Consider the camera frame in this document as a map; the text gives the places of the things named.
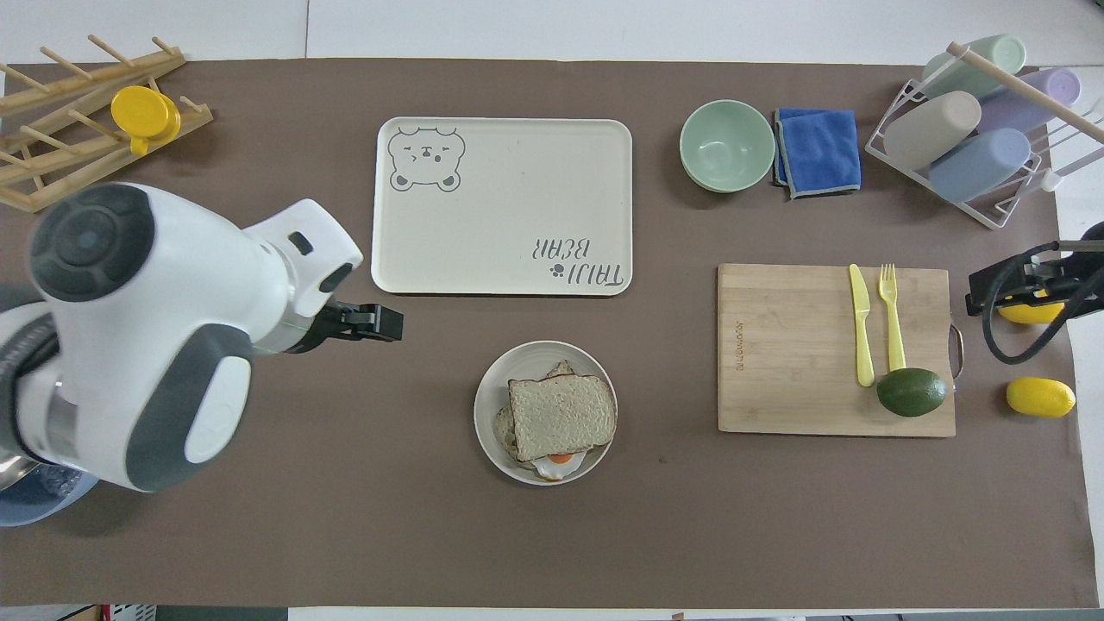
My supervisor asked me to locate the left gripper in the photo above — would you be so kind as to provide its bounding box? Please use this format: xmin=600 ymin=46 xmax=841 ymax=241
xmin=290 ymin=298 xmax=356 ymax=355

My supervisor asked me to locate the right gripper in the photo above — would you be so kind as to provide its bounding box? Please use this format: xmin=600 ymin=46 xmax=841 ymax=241
xmin=1039 ymin=222 xmax=1104 ymax=299

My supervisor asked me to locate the white round plate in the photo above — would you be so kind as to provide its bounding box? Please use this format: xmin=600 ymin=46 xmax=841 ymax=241
xmin=473 ymin=340 xmax=619 ymax=487

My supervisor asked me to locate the yellow lemon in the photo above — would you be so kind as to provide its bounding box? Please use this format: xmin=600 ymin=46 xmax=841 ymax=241
xmin=1005 ymin=377 xmax=1077 ymax=420
xmin=998 ymin=292 xmax=1068 ymax=326

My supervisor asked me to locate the blue cup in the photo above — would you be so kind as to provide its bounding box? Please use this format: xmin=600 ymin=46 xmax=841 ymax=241
xmin=927 ymin=128 xmax=1033 ymax=204

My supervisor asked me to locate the purple cup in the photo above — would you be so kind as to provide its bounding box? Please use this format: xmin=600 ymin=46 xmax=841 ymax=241
xmin=975 ymin=67 xmax=1083 ymax=136

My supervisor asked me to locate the wooden rod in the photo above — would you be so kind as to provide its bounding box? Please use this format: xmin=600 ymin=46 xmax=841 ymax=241
xmin=945 ymin=41 xmax=1104 ymax=145

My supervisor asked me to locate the beige cup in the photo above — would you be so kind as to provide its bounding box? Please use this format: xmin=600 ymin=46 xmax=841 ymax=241
xmin=882 ymin=91 xmax=983 ymax=172

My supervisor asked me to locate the green cup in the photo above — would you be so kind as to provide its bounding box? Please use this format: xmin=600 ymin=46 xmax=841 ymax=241
xmin=921 ymin=33 xmax=1028 ymax=101

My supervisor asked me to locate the bread slice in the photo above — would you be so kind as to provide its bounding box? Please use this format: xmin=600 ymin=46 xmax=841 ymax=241
xmin=493 ymin=405 xmax=520 ymax=461
xmin=506 ymin=373 xmax=619 ymax=463

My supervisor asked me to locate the yellow plastic fork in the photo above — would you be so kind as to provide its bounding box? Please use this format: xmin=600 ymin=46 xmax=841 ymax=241
xmin=877 ymin=263 xmax=907 ymax=373

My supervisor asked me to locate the cream tray with bear print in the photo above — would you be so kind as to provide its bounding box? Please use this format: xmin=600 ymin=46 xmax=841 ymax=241
xmin=370 ymin=116 xmax=634 ymax=298

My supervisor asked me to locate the green avocado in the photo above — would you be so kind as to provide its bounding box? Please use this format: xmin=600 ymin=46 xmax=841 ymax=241
xmin=875 ymin=367 xmax=950 ymax=419

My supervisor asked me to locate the yellow plastic knife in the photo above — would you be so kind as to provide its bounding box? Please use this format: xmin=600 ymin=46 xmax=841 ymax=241
xmin=848 ymin=263 xmax=876 ymax=388

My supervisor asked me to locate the fried egg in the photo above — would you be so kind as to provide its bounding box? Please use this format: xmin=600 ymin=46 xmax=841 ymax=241
xmin=530 ymin=448 xmax=589 ymax=482

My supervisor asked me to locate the blue cloth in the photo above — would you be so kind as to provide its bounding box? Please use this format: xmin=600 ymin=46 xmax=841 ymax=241
xmin=772 ymin=107 xmax=863 ymax=201

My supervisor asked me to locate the wooden dish rack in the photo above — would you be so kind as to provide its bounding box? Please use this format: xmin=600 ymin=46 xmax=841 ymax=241
xmin=0 ymin=34 xmax=215 ymax=214

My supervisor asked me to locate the wooden cutting board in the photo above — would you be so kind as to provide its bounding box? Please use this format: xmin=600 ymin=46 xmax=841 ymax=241
xmin=716 ymin=262 xmax=966 ymax=438

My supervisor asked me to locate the blue bowl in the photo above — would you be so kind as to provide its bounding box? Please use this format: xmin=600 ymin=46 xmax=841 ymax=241
xmin=0 ymin=466 xmax=101 ymax=528

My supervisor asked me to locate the green bowl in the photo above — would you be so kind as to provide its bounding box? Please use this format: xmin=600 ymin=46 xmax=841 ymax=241
xmin=679 ymin=99 xmax=777 ymax=194

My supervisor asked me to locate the white wire cup rack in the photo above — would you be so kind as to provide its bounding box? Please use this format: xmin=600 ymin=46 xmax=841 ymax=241
xmin=864 ymin=41 xmax=1104 ymax=230

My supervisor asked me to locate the black cable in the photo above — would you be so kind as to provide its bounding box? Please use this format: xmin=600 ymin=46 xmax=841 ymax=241
xmin=982 ymin=243 xmax=1104 ymax=366

